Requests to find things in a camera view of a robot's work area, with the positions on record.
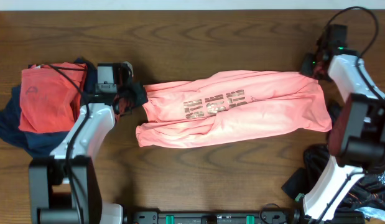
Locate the pink printed t-shirt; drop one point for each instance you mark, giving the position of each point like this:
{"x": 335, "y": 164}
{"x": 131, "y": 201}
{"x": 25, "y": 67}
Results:
{"x": 231, "y": 106}

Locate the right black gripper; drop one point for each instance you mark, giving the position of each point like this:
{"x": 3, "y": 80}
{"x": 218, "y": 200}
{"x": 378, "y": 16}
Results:
{"x": 305, "y": 67}

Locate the folded orange red shirt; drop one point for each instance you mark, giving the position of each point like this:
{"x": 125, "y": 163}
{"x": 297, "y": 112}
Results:
{"x": 49, "y": 101}

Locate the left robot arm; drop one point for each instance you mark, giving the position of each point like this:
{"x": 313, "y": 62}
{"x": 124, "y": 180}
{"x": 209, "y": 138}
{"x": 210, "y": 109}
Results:
{"x": 63, "y": 186}

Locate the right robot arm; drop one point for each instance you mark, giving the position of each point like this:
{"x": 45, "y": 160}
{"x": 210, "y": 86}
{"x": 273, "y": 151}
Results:
{"x": 346, "y": 69}

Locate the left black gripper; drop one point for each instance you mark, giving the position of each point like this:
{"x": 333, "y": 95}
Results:
{"x": 140, "y": 94}

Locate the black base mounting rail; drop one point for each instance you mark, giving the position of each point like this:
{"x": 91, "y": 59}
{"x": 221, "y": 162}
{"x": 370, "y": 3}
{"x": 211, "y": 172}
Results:
{"x": 158, "y": 217}

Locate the folded navy blue garment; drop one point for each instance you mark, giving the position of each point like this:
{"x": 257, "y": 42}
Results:
{"x": 36, "y": 145}

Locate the black patterned garment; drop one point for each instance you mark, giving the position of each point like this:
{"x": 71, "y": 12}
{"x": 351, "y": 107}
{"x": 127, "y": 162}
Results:
{"x": 360, "y": 193}

